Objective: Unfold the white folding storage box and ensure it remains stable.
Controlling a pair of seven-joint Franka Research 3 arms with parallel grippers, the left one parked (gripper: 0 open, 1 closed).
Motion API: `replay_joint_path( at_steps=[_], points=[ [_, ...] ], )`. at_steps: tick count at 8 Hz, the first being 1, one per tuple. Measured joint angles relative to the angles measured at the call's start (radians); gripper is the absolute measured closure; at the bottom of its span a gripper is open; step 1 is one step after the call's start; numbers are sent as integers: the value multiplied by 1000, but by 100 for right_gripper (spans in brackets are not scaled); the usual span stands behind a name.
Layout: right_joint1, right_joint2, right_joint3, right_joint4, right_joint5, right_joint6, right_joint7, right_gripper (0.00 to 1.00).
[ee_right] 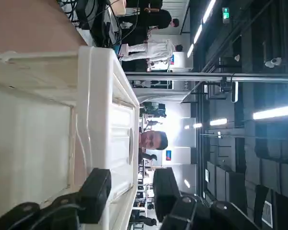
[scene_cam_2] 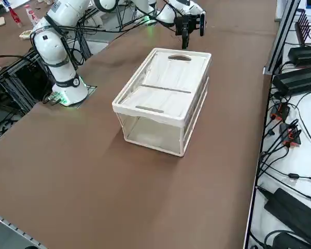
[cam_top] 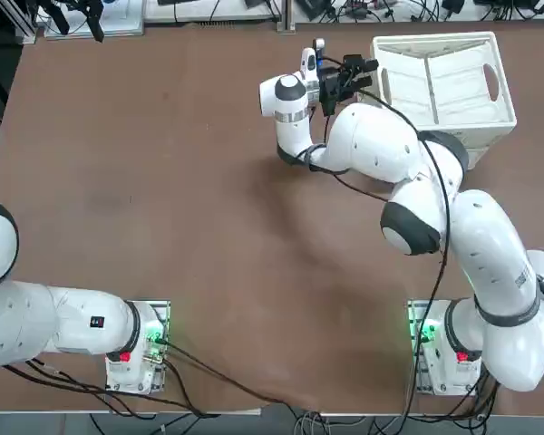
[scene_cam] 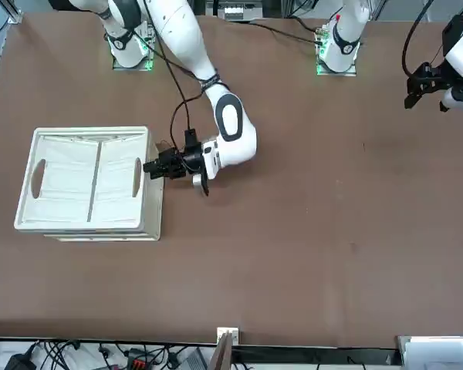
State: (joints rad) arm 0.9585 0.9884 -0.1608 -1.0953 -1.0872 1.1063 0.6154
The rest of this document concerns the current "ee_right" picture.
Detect cardboard box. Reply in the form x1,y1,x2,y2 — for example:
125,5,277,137
109,0,127,16

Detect white security camera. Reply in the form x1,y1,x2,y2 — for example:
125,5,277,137
264,57,282,68

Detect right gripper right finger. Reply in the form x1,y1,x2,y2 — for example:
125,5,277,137
153,167,260,230

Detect metal equipment rack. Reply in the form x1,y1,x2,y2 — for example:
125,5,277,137
133,162,157,226

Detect person in black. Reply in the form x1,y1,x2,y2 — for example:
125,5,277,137
134,9,180,31

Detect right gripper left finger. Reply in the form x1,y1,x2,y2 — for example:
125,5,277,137
0,168,112,230

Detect green exit sign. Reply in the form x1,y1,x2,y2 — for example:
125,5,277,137
221,7,230,23

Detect white folding storage box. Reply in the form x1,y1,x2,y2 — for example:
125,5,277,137
0,46,141,230

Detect white vent grille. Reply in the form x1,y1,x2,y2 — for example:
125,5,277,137
262,200,274,228

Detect ceiling light strip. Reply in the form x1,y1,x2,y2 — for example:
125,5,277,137
209,118,228,127
203,0,217,23
252,104,288,120

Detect seated person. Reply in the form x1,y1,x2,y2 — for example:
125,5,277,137
138,130,169,160

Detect white cabinet with blue logo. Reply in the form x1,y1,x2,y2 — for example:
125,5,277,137
170,51,193,70
166,147,197,165

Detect person in white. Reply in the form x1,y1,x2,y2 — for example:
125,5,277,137
120,38,184,62

